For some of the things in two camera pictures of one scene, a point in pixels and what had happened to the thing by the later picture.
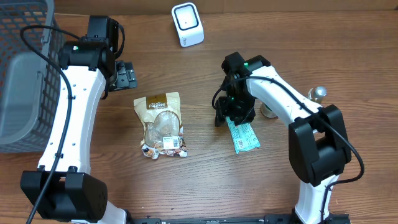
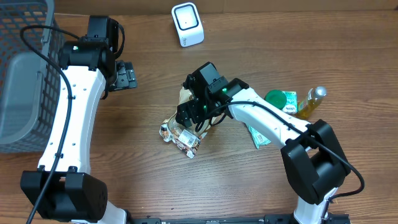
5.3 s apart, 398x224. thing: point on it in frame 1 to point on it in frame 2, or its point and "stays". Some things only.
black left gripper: x=127 y=77 stays
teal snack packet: x=243 y=135 to x=257 y=138
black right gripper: x=233 y=112 to x=185 y=115
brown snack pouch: x=163 y=134 to x=186 y=138
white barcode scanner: x=188 y=24 stays
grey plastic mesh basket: x=29 y=81 stays
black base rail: x=336 y=218 stays
